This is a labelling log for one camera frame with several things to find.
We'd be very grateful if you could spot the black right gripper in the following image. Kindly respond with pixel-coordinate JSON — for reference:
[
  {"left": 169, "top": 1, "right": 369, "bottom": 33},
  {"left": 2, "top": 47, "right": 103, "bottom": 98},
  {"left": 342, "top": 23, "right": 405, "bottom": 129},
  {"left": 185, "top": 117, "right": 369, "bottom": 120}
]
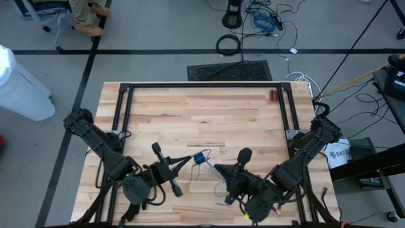
[{"left": 215, "top": 148, "right": 273, "bottom": 205}]

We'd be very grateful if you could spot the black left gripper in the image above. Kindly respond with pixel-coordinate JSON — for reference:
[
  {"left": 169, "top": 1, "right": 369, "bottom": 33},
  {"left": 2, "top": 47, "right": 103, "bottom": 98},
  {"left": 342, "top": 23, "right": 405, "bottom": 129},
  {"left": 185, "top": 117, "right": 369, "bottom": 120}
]
[{"left": 144, "top": 142, "right": 193, "bottom": 198}]

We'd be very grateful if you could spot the black cable spool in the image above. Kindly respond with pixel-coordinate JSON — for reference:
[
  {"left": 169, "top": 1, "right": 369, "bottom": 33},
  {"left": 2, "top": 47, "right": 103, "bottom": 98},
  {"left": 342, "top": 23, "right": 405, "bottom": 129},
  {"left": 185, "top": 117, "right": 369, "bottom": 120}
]
[{"left": 192, "top": 151, "right": 207, "bottom": 165}]

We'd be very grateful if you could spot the blue cord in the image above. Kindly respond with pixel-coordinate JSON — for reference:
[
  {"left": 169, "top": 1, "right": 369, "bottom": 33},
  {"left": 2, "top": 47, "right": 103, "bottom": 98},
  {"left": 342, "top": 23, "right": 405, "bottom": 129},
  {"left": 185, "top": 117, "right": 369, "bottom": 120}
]
[{"left": 185, "top": 148, "right": 234, "bottom": 206}]

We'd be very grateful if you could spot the black perforated floor mat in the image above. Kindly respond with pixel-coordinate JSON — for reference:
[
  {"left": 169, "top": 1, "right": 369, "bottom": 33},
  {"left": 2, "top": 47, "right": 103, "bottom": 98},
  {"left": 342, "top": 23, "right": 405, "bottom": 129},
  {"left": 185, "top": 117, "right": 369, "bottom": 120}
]
[{"left": 187, "top": 60, "right": 273, "bottom": 82}]

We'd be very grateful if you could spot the black side table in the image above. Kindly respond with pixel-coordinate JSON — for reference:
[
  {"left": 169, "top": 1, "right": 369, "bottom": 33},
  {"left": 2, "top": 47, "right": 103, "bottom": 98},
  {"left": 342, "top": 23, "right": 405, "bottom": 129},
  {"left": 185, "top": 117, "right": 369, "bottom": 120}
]
[{"left": 328, "top": 136, "right": 405, "bottom": 219}]

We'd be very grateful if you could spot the black cylindrical bin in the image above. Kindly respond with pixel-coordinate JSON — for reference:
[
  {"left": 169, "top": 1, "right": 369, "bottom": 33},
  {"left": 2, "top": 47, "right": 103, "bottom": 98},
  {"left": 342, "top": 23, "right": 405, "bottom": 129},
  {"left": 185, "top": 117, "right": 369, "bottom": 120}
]
[{"left": 221, "top": 0, "right": 244, "bottom": 30}]

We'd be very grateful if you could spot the black power strip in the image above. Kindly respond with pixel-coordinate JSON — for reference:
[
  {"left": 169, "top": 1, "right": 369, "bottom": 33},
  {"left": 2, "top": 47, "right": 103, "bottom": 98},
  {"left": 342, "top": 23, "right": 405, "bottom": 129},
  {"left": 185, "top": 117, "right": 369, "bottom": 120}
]
[{"left": 270, "top": 12, "right": 284, "bottom": 31}]

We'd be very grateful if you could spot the black round foot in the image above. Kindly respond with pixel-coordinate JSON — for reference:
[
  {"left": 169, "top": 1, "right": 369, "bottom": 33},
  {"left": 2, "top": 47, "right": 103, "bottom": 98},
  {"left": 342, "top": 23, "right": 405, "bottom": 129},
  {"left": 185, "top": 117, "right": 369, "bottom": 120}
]
[{"left": 386, "top": 210, "right": 401, "bottom": 223}]

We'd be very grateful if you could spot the white trash bin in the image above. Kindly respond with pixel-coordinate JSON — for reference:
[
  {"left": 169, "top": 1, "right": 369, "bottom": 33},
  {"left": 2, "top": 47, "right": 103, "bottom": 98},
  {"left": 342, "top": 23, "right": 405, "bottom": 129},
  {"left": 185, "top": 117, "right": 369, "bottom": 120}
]
[{"left": 0, "top": 44, "right": 56, "bottom": 122}]

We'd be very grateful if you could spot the grey side table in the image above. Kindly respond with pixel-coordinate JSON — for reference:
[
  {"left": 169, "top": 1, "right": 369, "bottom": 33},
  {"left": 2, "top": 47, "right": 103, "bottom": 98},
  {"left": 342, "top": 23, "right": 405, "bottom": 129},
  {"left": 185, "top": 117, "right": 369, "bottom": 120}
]
[{"left": 372, "top": 68, "right": 405, "bottom": 136}]

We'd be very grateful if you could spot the black slanted pole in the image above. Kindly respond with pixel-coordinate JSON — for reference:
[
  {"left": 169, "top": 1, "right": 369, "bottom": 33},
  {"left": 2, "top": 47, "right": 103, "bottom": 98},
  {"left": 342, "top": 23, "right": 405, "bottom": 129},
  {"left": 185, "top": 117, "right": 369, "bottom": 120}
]
[{"left": 314, "top": 0, "right": 389, "bottom": 99}]

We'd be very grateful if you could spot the person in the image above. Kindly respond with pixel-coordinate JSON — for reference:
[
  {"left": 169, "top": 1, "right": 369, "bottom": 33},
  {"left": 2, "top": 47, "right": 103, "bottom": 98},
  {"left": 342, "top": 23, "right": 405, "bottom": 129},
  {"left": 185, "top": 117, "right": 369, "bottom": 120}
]
[{"left": 68, "top": 0, "right": 111, "bottom": 37}]

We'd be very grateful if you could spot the black equipment case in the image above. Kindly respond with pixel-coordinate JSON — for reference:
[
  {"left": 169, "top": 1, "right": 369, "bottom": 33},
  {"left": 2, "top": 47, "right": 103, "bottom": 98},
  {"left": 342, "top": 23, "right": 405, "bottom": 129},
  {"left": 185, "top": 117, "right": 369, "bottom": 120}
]
[{"left": 383, "top": 53, "right": 405, "bottom": 103}]

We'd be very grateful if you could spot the white blue office chair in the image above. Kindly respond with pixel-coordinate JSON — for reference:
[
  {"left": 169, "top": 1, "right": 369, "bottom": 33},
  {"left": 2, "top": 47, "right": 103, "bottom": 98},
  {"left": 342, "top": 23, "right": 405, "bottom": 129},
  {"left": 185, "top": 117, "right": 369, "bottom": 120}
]
[{"left": 9, "top": 0, "right": 77, "bottom": 53}]

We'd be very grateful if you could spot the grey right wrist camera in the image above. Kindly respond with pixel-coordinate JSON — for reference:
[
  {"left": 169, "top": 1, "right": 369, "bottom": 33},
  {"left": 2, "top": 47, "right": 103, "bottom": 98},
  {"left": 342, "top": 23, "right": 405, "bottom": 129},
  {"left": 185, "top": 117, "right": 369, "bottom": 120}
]
[{"left": 244, "top": 189, "right": 273, "bottom": 223}]

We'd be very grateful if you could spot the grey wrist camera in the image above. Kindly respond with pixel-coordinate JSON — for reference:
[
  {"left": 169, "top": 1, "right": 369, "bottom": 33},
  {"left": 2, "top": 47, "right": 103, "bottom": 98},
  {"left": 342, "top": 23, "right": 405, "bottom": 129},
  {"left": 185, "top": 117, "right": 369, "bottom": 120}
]
[
  {"left": 121, "top": 175, "right": 152, "bottom": 206},
  {"left": 244, "top": 189, "right": 273, "bottom": 223}
]

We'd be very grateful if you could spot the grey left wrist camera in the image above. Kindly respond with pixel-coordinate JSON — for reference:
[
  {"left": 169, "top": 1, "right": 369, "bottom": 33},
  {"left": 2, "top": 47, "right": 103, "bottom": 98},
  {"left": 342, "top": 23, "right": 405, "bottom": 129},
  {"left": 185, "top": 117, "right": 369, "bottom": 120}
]
[{"left": 121, "top": 175, "right": 152, "bottom": 206}]

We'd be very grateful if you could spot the brown tipped black cable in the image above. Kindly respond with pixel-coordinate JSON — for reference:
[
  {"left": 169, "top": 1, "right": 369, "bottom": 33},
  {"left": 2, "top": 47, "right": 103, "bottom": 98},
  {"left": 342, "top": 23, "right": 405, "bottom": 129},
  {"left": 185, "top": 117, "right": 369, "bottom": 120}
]
[{"left": 320, "top": 186, "right": 330, "bottom": 212}]

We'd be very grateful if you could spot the white floor cable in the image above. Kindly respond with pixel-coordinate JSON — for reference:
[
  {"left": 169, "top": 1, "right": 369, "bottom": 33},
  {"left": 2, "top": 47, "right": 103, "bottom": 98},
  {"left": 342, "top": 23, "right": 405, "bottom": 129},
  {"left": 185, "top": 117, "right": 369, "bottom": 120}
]
[{"left": 284, "top": 71, "right": 317, "bottom": 87}]

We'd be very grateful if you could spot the coiled black floor cable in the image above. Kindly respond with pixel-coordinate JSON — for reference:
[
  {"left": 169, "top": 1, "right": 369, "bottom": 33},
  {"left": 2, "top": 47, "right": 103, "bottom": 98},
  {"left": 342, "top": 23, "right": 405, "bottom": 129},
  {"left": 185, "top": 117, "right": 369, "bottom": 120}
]
[{"left": 215, "top": 34, "right": 242, "bottom": 57}]

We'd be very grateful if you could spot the tangled blue floor cable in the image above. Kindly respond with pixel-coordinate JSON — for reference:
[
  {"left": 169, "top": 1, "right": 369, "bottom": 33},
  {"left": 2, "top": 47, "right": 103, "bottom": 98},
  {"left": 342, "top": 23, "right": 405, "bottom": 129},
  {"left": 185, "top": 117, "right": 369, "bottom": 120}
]
[{"left": 252, "top": 11, "right": 277, "bottom": 33}]

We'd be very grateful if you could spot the yellow floor cable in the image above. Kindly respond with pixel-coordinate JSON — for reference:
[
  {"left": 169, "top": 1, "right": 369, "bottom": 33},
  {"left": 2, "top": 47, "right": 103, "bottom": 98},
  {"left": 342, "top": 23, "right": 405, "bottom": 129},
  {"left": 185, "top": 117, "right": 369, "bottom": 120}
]
[{"left": 319, "top": 54, "right": 405, "bottom": 98}]

